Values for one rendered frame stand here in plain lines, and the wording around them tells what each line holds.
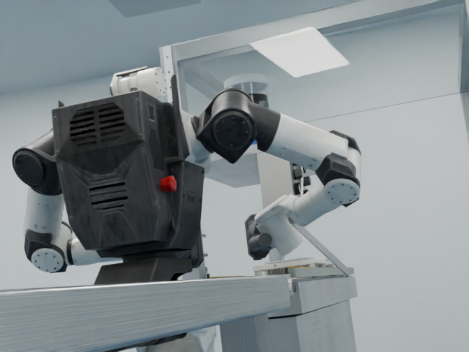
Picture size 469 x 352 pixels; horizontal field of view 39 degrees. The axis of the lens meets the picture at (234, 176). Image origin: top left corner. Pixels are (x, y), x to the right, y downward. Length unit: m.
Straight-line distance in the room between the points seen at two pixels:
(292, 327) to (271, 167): 0.53
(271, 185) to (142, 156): 0.90
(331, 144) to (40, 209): 0.70
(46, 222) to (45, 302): 1.35
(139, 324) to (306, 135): 1.05
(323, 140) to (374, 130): 4.16
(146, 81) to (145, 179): 0.30
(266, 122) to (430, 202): 4.18
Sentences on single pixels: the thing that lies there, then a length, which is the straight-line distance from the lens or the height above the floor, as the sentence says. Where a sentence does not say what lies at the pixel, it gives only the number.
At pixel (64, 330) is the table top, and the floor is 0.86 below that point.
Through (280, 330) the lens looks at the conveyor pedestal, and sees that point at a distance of 2.25.
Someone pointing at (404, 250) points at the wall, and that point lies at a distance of 5.46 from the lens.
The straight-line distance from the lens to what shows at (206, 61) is 2.20.
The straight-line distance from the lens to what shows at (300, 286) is 2.15.
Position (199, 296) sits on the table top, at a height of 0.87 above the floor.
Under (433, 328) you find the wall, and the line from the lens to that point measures 5.48.
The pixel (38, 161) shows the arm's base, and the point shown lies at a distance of 1.51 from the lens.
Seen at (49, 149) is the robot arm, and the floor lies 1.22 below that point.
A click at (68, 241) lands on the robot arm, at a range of 1.76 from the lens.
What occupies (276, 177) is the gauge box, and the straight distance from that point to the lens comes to 2.12.
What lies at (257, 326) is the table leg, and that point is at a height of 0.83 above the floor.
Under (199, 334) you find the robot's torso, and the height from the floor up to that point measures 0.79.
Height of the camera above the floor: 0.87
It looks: 10 degrees up
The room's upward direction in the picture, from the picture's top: 7 degrees counter-clockwise
